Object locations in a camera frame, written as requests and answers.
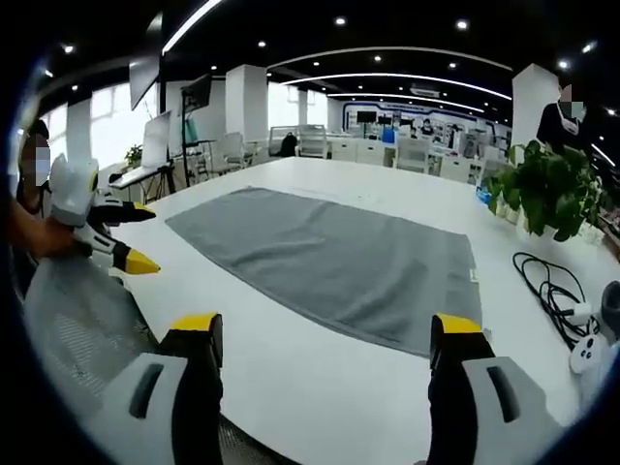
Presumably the black monitor on stand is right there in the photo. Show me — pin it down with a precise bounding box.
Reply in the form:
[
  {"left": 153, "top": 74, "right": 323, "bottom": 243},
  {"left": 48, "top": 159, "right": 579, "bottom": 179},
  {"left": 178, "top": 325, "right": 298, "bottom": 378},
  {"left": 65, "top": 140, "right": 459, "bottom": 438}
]
[{"left": 179, "top": 73, "right": 214, "bottom": 189}]

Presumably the white game controller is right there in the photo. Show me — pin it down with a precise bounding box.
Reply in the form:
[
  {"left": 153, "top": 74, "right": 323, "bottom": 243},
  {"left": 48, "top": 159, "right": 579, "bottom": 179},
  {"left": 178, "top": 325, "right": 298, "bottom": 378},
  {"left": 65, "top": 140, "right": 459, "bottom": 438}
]
[{"left": 567, "top": 333, "right": 612, "bottom": 374}]

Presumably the person's left hand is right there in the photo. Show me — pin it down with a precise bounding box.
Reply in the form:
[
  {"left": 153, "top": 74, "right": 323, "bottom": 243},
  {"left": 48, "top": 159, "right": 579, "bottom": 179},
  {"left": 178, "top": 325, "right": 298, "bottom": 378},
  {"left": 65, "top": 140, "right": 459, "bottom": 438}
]
[{"left": 26, "top": 215, "right": 93, "bottom": 261}]

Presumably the white table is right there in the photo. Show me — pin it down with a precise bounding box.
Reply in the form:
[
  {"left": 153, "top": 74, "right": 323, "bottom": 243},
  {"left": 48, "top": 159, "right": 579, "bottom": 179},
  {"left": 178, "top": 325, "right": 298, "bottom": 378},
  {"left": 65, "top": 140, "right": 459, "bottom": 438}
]
[{"left": 108, "top": 155, "right": 620, "bottom": 465}]

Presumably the grey towel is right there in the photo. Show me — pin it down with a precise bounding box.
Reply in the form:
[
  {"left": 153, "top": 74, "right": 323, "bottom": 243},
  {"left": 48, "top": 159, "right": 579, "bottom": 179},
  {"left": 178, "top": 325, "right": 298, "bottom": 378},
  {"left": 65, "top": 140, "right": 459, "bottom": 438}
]
[{"left": 165, "top": 186, "right": 484, "bottom": 358}]

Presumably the white power adapter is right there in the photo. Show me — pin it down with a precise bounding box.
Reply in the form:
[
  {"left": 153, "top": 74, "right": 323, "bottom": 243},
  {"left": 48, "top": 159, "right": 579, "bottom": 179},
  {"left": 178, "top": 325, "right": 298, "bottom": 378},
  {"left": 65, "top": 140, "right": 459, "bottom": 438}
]
[{"left": 561, "top": 301, "right": 595, "bottom": 321}]

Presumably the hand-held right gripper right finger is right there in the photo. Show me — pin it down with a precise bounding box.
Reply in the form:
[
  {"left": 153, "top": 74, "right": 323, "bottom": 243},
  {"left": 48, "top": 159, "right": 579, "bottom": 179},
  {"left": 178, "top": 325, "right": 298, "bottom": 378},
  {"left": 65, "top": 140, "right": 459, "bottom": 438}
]
[{"left": 426, "top": 313, "right": 566, "bottom": 465}]

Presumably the black cable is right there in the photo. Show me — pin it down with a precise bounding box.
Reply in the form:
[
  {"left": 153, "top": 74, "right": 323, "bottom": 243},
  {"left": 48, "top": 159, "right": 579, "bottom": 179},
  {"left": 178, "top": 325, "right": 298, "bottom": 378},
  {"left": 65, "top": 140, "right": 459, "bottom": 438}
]
[{"left": 511, "top": 251, "right": 602, "bottom": 351}]

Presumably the white board on tripod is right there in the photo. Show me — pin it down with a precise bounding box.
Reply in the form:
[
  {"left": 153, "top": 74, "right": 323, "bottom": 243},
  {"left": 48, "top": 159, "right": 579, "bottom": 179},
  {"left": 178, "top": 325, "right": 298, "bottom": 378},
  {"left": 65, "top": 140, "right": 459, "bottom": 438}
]
[{"left": 139, "top": 109, "right": 176, "bottom": 204}]

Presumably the green potted plant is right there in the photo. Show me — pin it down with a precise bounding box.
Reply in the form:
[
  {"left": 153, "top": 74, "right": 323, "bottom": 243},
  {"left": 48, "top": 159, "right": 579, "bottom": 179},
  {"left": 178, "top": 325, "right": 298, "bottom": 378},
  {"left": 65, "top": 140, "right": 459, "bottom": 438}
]
[{"left": 483, "top": 139, "right": 606, "bottom": 242}]

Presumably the grey mesh chair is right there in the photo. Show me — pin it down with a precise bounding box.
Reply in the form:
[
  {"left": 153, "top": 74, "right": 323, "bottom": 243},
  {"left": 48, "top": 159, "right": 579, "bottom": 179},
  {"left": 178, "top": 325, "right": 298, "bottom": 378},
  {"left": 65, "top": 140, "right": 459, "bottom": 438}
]
[{"left": 22, "top": 251, "right": 161, "bottom": 413}]

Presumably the white office chair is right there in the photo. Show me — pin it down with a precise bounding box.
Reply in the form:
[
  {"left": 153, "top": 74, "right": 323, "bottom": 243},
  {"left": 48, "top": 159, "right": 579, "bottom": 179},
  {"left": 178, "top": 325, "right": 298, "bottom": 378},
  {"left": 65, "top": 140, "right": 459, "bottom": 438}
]
[
  {"left": 212, "top": 131, "right": 259, "bottom": 175},
  {"left": 295, "top": 123, "right": 328, "bottom": 159}
]

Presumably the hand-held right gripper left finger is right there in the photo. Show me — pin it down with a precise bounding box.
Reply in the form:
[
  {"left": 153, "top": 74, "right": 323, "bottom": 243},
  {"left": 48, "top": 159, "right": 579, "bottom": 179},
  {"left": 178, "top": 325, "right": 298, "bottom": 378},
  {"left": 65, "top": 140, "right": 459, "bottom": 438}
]
[{"left": 89, "top": 312, "right": 225, "bottom": 465}]

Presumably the large hanging screen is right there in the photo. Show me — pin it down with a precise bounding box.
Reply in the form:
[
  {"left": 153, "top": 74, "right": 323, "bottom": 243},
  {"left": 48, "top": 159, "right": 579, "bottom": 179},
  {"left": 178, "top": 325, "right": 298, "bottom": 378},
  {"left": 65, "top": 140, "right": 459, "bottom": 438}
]
[{"left": 127, "top": 47, "right": 162, "bottom": 111}]

